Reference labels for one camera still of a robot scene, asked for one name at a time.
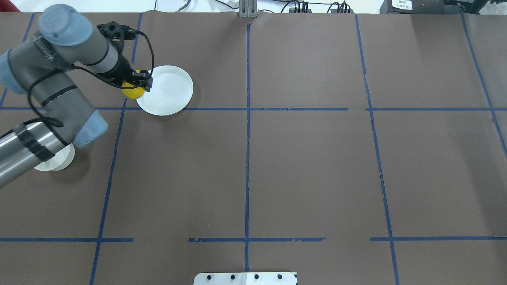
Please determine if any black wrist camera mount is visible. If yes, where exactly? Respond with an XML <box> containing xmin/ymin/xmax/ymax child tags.
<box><xmin>97</xmin><ymin>21</ymin><xmax>138</xmax><ymax>54</ymax></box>

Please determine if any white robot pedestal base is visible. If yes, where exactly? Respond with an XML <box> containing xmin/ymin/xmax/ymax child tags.
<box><xmin>193</xmin><ymin>272</ymin><xmax>298</xmax><ymax>285</ymax></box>

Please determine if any aluminium frame post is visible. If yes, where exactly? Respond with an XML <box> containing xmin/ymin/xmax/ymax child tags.
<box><xmin>237</xmin><ymin>0</ymin><xmax>258</xmax><ymax>19</ymax></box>

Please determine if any white bowl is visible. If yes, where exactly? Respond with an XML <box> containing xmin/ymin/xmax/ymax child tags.
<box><xmin>34</xmin><ymin>144</ymin><xmax>75</xmax><ymax>171</ymax></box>

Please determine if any yellow lemon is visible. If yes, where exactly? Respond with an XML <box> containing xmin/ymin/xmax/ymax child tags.
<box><xmin>121</xmin><ymin>70</ymin><xmax>145</xmax><ymax>100</ymax></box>

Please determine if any black box device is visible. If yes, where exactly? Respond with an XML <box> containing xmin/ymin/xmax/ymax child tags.
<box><xmin>379</xmin><ymin>0</ymin><xmax>461</xmax><ymax>15</ymax></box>

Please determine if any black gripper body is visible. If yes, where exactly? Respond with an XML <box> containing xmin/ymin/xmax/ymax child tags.
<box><xmin>106</xmin><ymin>55</ymin><xmax>140</xmax><ymax>86</ymax></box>

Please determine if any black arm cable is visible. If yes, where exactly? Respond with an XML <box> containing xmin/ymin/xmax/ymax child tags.
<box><xmin>24</xmin><ymin>28</ymin><xmax>155</xmax><ymax>131</ymax></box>

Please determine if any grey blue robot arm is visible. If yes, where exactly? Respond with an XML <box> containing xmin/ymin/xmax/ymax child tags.
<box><xmin>1</xmin><ymin>4</ymin><xmax>154</xmax><ymax>186</ymax></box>

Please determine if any white round plate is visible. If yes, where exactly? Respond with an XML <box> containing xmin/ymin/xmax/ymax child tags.
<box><xmin>136</xmin><ymin>65</ymin><xmax>194</xmax><ymax>116</ymax></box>

